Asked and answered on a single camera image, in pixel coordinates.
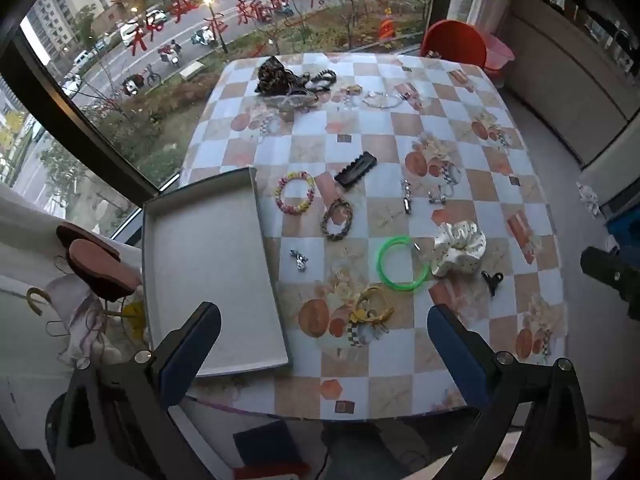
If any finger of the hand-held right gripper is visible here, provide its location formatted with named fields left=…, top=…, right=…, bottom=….
left=580, top=246, right=640, bottom=320

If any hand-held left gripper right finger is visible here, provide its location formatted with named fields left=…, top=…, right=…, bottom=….
left=426, top=304, right=591, bottom=480

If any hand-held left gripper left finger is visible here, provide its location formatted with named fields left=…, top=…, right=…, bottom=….
left=55, top=301, right=223, bottom=480

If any grey shallow tray box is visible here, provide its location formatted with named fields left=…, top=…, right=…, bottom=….
left=141, top=166, right=291, bottom=377

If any white polka dot scrunchie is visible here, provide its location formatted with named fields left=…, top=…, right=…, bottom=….
left=431, top=220, right=487, bottom=277

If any green plastic bangle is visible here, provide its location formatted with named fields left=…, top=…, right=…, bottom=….
left=377, top=236, right=430, bottom=291

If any dark braided bracelet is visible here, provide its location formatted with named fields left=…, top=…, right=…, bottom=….
left=321, top=198, right=355, bottom=242

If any black toothed hair clip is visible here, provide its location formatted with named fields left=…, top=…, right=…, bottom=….
left=333, top=151, right=377, bottom=191

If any blue box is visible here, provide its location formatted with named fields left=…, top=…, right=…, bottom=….
left=606, top=210, right=640, bottom=261

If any white patterned cloth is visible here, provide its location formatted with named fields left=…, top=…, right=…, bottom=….
left=577, top=182, right=602, bottom=219

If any maroon slipper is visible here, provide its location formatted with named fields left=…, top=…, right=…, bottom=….
left=69, top=239, right=144, bottom=303
left=56, top=224, right=122, bottom=262

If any dark blue notebook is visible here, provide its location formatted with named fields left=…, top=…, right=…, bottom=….
left=232, top=420, right=307, bottom=472

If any white crumpled cloth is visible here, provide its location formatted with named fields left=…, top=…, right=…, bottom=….
left=47, top=275, right=147, bottom=367

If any wooden hanger hook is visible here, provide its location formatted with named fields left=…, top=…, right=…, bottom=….
left=26, top=287, right=52, bottom=316

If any beige cabinet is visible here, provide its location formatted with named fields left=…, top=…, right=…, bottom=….
left=500, top=0, right=640, bottom=171

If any checked printed tablecloth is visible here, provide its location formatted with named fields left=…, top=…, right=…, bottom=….
left=179, top=52, right=568, bottom=418

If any pink plastic basin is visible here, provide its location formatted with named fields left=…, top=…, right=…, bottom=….
left=475, top=30, right=516, bottom=73

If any clear hair claw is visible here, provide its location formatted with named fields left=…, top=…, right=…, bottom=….
left=265, top=89, right=319, bottom=112

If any leopard print scrunchie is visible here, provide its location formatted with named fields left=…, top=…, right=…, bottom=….
left=256, top=57, right=301, bottom=95

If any red plastic chair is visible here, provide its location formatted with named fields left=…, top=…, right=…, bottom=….
left=420, top=20, right=487, bottom=69

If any pink yellow beaded bracelet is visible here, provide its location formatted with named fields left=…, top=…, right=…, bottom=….
left=275, top=170, right=316, bottom=213

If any pearl bead necklace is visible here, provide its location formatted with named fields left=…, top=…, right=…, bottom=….
left=362, top=91, right=404, bottom=110

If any black braided hair tie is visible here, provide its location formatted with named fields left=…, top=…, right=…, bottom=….
left=299, top=67, right=337, bottom=94

